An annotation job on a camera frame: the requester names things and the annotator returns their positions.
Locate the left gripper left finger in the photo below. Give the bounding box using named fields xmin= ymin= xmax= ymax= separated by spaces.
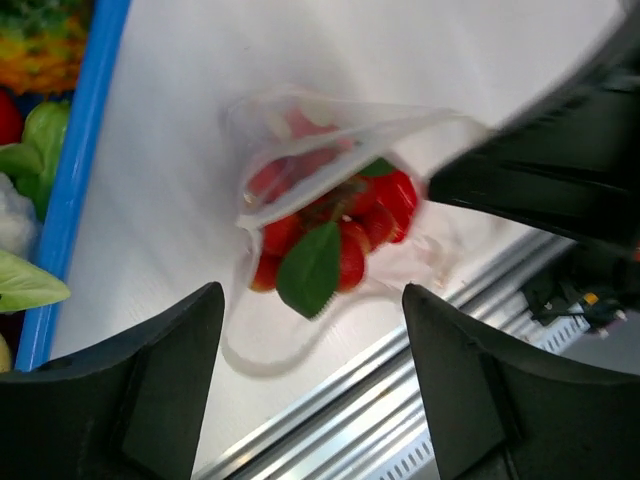
xmin=1 ymin=283 xmax=224 ymax=479

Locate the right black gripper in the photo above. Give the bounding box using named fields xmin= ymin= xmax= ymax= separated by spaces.
xmin=427 ymin=64 xmax=640 ymax=261

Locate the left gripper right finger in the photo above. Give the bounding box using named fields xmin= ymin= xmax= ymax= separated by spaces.
xmin=402 ymin=284 xmax=639 ymax=479

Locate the red lychee bunch toy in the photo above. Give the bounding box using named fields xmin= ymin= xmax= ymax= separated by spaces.
xmin=248 ymin=157 xmax=419 ymax=319

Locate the clear dotted zip bag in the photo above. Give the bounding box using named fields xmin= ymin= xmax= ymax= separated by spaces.
xmin=221 ymin=88 xmax=503 ymax=378

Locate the pink peach toy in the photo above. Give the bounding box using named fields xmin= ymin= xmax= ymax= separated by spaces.
xmin=284 ymin=108 xmax=353 ymax=152

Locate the white cauliflower toy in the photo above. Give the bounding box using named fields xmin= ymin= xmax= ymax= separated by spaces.
xmin=0 ymin=99 xmax=72 ymax=314

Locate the blue plastic bin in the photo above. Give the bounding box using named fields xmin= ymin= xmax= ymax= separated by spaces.
xmin=1 ymin=1 xmax=129 ymax=371

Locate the pineapple toy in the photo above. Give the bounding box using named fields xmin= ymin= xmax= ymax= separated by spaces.
xmin=1 ymin=0 xmax=95 ymax=95

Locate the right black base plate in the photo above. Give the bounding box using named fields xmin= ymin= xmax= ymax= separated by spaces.
xmin=520 ymin=270 xmax=603 ymax=327

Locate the aluminium rail frame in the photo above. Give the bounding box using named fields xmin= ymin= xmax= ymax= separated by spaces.
xmin=192 ymin=232 xmax=574 ymax=480

